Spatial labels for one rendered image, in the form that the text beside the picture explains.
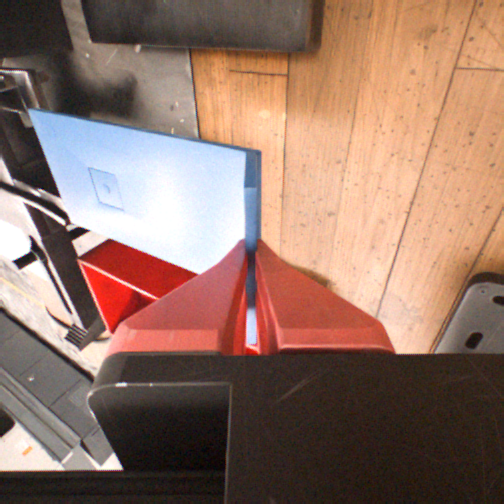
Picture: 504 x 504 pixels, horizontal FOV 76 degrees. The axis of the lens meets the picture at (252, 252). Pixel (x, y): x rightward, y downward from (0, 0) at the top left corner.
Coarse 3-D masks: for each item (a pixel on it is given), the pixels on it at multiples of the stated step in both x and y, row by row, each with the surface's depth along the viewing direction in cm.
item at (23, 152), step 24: (0, 0) 21; (24, 0) 22; (48, 0) 24; (0, 24) 22; (24, 24) 23; (48, 24) 24; (0, 48) 22; (24, 48) 23; (48, 48) 25; (72, 48) 26; (0, 120) 23; (24, 144) 25; (24, 168) 26; (48, 168) 27; (48, 216) 28
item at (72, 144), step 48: (48, 144) 18; (96, 144) 16; (144, 144) 14; (192, 144) 13; (96, 192) 18; (144, 192) 16; (192, 192) 14; (240, 192) 13; (144, 240) 18; (192, 240) 16
